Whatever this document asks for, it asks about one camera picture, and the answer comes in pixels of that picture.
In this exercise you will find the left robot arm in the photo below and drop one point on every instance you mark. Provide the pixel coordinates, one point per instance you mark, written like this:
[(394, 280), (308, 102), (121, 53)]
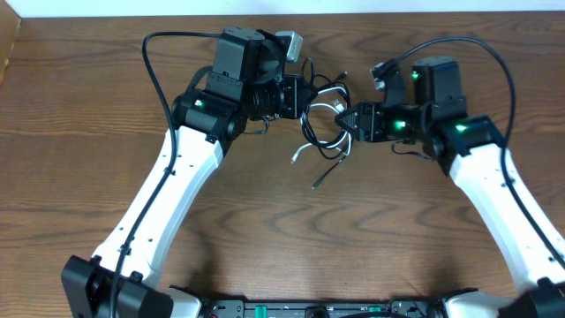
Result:
[(246, 82)]

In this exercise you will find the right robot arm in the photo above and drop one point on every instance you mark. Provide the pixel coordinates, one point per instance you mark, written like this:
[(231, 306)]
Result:
[(469, 151)]

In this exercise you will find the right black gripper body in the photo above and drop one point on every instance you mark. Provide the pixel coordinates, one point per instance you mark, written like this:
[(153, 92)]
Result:
[(372, 119)]

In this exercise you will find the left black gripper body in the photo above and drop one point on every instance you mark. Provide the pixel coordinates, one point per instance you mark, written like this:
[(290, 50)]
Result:
[(298, 97)]

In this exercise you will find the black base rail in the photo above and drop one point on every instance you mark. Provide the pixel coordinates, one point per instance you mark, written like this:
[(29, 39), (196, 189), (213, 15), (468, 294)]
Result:
[(395, 307)]

